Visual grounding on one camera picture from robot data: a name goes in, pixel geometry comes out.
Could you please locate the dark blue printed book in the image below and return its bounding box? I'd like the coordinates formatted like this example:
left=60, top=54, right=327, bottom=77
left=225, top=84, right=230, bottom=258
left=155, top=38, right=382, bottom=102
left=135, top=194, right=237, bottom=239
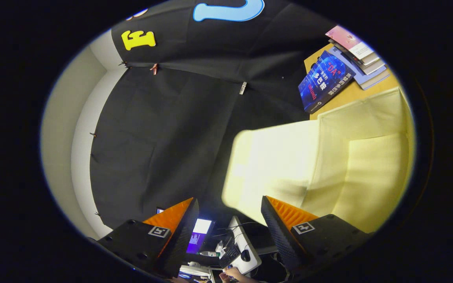
left=298, top=50, right=356, bottom=114

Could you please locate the pale blue book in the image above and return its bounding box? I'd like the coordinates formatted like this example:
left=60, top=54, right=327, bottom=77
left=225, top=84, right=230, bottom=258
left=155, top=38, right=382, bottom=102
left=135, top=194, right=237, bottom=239
left=328, top=46, right=390, bottom=90

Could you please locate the white desk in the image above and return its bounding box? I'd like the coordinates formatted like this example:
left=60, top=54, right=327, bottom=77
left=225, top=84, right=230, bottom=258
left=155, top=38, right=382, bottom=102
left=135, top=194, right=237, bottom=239
left=215, top=215, right=262, bottom=276

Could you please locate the black keyboard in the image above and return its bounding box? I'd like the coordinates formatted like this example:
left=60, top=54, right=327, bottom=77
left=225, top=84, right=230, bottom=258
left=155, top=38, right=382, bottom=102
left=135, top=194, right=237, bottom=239
left=219, top=244, right=241, bottom=268

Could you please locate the black backdrop cloth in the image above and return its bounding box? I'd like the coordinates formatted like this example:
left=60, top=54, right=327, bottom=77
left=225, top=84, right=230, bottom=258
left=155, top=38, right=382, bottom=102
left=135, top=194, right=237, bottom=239
left=90, top=0, right=337, bottom=230

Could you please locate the cream fabric storage box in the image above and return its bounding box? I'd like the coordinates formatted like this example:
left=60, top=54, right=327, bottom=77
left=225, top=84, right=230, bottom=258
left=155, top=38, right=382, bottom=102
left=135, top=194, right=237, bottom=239
left=222, top=87, right=415, bottom=233

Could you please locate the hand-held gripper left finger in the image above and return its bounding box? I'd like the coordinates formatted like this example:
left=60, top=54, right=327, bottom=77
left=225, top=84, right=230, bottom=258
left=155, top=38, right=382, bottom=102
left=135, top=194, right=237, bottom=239
left=96, top=197, right=200, bottom=279

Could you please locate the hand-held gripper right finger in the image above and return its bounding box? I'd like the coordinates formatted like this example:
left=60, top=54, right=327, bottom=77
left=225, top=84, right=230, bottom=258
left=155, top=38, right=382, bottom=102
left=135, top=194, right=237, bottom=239
left=261, top=195, right=372, bottom=275

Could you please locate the computer monitor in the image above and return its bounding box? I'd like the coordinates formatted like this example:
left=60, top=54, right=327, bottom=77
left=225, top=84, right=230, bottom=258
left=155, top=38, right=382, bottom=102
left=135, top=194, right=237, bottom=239
left=186, top=218, right=214, bottom=254

